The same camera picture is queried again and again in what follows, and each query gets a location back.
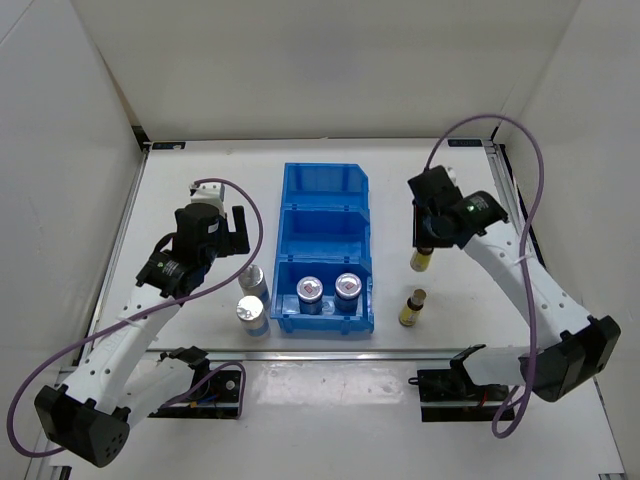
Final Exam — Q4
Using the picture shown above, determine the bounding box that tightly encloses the blue plastic divided bin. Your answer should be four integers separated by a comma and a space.
271, 163, 374, 335

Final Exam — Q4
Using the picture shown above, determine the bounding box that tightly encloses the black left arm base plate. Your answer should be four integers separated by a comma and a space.
149, 362, 246, 420

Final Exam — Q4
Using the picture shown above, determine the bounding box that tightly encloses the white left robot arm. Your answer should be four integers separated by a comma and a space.
34, 203, 250, 468

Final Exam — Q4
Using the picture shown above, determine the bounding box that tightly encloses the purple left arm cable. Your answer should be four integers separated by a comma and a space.
8, 177, 267, 458

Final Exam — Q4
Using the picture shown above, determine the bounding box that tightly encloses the yellow label sauce bottle front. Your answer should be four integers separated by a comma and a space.
398, 289, 427, 327

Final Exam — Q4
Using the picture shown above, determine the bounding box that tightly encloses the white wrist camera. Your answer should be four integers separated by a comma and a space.
189, 182, 225, 215
445, 166, 458, 186

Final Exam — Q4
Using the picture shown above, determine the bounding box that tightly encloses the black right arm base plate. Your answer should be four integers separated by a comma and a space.
408, 369, 509, 423

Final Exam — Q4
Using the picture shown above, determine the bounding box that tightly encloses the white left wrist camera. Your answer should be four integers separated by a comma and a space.
189, 182, 225, 215

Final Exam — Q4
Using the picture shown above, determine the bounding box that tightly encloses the yellow label sauce bottle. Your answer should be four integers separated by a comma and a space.
398, 289, 427, 327
410, 247, 434, 272

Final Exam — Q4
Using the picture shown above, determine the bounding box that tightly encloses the silver lid jar rear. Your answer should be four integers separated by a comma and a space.
238, 264, 271, 310

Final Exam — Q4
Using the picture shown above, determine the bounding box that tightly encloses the silver lid jar front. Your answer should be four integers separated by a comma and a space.
236, 295, 270, 338

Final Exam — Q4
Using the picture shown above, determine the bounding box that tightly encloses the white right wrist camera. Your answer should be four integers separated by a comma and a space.
445, 166, 458, 186

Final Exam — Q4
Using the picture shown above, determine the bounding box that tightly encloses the aluminium table edge rail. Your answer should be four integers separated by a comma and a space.
79, 346, 556, 362

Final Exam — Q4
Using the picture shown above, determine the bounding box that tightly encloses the silver lid jar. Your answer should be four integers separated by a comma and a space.
238, 264, 271, 310
236, 295, 270, 338

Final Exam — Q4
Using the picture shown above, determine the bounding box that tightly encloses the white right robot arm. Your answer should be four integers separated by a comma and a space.
408, 166, 621, 402

